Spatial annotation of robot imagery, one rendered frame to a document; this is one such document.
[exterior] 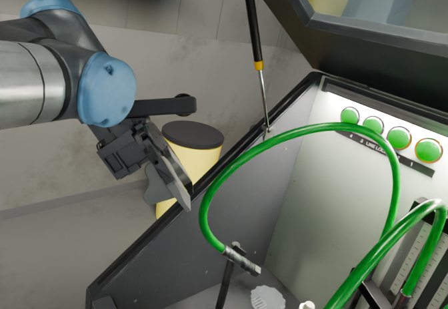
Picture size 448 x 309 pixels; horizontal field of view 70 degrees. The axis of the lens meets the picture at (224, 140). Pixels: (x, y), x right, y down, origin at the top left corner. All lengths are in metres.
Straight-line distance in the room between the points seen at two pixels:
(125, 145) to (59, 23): 0.18
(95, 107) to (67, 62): 0.05
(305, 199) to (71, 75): 0.72
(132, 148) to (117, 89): 0.16
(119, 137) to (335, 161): 0.55
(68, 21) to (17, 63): 0.22
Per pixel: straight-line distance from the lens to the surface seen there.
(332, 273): 0.95
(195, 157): 2.13
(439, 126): 0.71
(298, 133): 0.50
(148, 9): 2.44
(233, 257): 0.60
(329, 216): 0.89
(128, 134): 0.49
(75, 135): 2.45
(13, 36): 0.44
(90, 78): 0.34
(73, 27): 0.51
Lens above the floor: 1.56
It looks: 22 degrees down
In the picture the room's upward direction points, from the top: 12 degrees clockwise
